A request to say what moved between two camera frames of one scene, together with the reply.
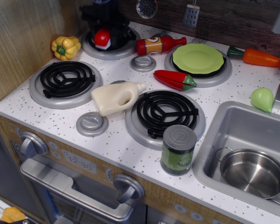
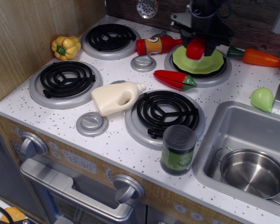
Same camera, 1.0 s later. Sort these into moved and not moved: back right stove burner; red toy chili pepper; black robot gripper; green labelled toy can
Moved: black robot gripper
Not moved: green labelled toy can; red toy chili pepper; back right stove burner
